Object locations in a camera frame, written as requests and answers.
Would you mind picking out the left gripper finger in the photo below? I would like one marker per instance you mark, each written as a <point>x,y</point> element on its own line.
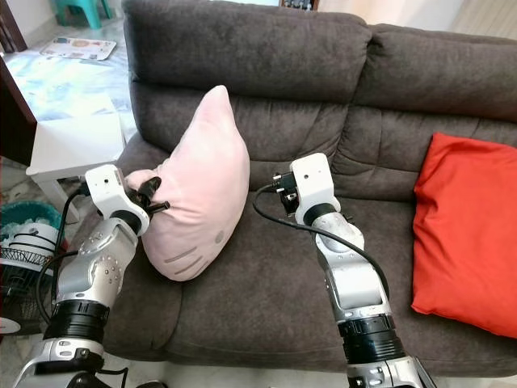
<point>159,207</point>
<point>150,186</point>

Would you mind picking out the pink pillow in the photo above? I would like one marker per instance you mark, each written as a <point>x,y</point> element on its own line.
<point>210,186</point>

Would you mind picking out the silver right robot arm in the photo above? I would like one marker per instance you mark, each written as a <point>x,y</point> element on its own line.
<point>351,283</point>

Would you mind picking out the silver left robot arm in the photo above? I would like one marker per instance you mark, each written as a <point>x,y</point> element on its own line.
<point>101,267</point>

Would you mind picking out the large brown fabric sofa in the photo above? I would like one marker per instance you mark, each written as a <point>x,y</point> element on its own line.
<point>291,81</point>

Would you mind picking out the black floor fan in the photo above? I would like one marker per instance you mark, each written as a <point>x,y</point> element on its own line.
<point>20,283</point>

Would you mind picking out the colourful printed floor mat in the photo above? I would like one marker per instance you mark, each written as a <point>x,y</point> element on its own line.
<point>79,48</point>

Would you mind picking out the red pillow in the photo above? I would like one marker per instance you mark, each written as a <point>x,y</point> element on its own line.
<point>464,234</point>

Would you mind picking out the white side table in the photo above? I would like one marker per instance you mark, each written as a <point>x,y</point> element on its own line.
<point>77,145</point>

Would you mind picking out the teal plastic basin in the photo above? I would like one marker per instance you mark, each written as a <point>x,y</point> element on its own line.
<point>16,214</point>

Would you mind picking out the dark wooden door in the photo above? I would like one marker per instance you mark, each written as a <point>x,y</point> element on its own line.
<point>12,121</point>

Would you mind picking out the green plastic stool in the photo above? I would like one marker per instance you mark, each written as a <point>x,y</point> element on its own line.
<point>81,10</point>

